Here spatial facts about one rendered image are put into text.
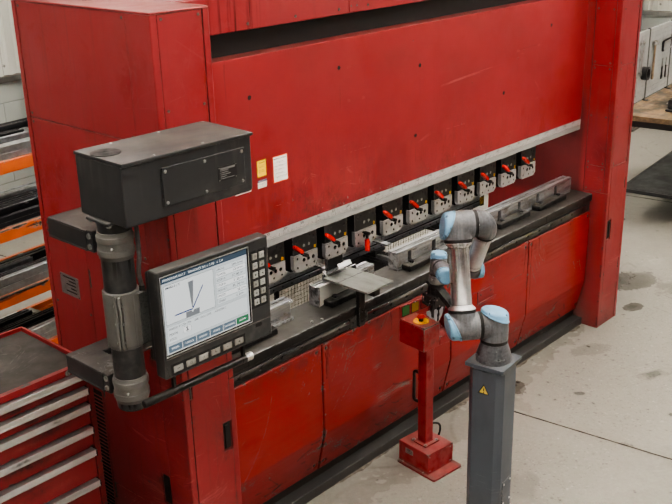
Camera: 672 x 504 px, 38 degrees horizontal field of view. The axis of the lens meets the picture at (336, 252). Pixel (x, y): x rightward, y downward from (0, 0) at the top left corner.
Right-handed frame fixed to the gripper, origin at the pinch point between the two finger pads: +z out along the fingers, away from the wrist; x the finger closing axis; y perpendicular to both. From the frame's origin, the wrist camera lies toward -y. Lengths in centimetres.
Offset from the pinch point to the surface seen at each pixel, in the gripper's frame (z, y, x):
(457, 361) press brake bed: 50, 24, -47
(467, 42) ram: -115, 49, -62
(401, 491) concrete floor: 74, -14, 31
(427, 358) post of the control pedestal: 15.9, -2.1, 6.9
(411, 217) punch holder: -36, 37, -18
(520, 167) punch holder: -39, 48, -116
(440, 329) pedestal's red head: 3.8, -1.1, -1.7
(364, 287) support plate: -24.8, 11.9, 36.6
